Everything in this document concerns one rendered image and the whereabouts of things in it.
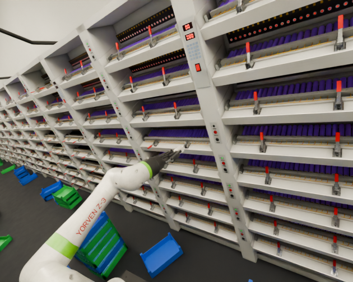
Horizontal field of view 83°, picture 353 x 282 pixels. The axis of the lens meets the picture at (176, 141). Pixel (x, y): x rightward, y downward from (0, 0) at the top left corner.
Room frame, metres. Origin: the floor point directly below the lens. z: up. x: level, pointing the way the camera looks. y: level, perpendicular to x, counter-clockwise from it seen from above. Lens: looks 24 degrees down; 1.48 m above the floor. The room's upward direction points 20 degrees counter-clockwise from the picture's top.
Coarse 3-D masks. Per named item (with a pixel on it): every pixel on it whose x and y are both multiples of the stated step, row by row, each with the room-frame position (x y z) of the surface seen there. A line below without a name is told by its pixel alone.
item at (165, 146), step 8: (144, 136) 1.38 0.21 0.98; (144, 144) 1.34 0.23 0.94; (160, 144) 1.23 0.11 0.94; (168, 144) 1.18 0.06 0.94; (176, 144) 1.14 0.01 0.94; (192, 144) 1.06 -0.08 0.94; (200, 144) 1.02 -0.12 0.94; (208, 144) 0.99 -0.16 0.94; (184, 152) 1.08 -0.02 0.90; (192, 152) 1.04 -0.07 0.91; (200, 152) 0.99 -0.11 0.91; (208, 152) 0.95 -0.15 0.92
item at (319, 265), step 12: (252, 240) 0.87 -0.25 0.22; (264, 240) 0.86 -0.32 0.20; (276, 240) 0.82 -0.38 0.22; (264, 252) 0.81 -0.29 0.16; (276, 252) 0.78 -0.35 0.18; (288, 252) 0.75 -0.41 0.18; (300, 252) 0.72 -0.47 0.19; (312, 252) 0.69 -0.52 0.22; (300, 264) 0.67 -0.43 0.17; (312, 264) 0.65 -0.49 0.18; (324, 264) 0.63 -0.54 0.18; (336, 264) 0.61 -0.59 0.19; (348, 264) 0.58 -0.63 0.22; (336, 276) 0.56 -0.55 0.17; (348, 276) 0.54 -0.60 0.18
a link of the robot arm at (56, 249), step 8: (48, 240) 0.60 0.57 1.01; (56, 240) 0.58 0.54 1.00; (64, 240) 0.58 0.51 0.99; (40, 248) 0.57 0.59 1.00; (48, 248) 0.56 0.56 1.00; (56, 248) 0.56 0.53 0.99; (64, 248) 0.56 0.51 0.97; (72, 248) 0.57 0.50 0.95; (32, 256) 0.55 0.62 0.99; (40, 256) 0.54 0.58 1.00; (48, 256) 0.54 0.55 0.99; (56, 256) 0.54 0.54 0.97; (64, 256) 0.55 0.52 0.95; (72, 256) 0.57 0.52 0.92; (32, 264) 0.52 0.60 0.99; (40, 264) 0.51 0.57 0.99; (64, 264) 0.54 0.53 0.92; (24, 272) 0.50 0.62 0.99; (32, 272) 0.49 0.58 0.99; (24, 280) 0.48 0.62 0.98
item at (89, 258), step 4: (112, 228) 1.35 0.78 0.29; (112, 232) 1.34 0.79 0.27; (108, 236) 1.30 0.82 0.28; (112, 236) 1.32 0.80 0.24; (104, 240) 1.27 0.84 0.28; (108, 240) 1.29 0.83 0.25; (100, 244) 1.24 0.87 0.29; (104, 244) 1.25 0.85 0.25; (96, 248) 1.20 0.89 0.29; (100, 248) 1.22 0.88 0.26; (76, 252) 1.23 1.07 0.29; (92, 252) 1.17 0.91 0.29; (96, 252) 1.19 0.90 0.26; (80, 256) 1.21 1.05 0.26; (84, 256) 1.16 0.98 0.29; (88, 256) 1.14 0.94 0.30; (92, 256) 1.16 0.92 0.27; (88, 260) 1.14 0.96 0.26; (92, 260) 1.15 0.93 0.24
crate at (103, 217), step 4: (104, 212) 1.36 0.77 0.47; (100, 216) 1.43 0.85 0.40; (104, 216) 1.35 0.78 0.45; (96, 220) 1.39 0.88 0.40; (100, 220) 1.31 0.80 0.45; (104, 220) 1.34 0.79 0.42; (96, 224) 1.28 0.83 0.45; (100, 224) 1.30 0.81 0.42; (92, 228) 1.25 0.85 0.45; (96, 228) 1.27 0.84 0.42; (92, 232) 1.24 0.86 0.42; (88, 236) 1.21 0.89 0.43; (84, 240) 1.18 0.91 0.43; (88, 240) 1.19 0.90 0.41; (84, 244) 1.17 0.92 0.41; (80, 248) 1.14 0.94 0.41
